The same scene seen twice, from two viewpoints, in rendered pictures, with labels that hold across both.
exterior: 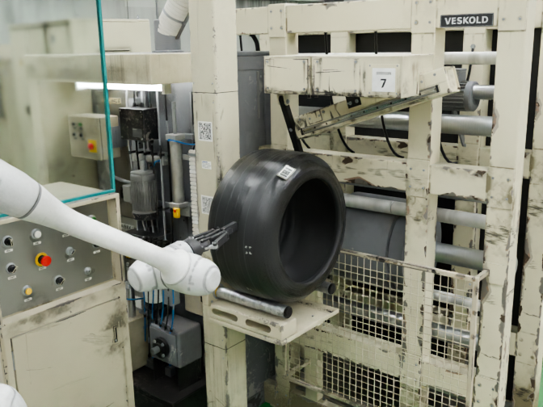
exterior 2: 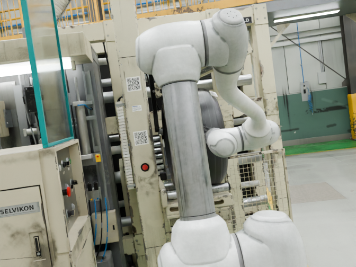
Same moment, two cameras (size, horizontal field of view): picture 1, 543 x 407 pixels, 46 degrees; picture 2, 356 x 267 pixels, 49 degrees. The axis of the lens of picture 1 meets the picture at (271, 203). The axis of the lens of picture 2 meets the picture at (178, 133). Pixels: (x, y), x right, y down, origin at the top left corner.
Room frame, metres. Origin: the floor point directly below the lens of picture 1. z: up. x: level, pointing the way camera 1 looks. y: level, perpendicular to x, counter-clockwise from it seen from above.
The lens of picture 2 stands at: (0.79, 1.58, 1.33)
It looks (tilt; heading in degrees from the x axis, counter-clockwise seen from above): 3 degrees down; 315
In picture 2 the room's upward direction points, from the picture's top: 8 degrees counter-clockwise
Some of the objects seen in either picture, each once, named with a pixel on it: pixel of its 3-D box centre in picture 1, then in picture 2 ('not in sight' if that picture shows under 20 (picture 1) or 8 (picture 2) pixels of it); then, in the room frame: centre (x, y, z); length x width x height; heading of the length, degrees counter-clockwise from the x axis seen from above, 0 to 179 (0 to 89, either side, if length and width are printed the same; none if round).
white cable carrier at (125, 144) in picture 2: (199, 207); (125, 145); (2.51, 0.29, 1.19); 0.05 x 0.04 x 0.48; 141
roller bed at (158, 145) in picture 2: not in sight; (149, 159); (2.77, -0.07, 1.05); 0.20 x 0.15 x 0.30; 51
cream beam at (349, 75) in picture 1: (345, 74); not in sight; (2.48, -0.29, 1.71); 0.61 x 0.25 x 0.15; 51
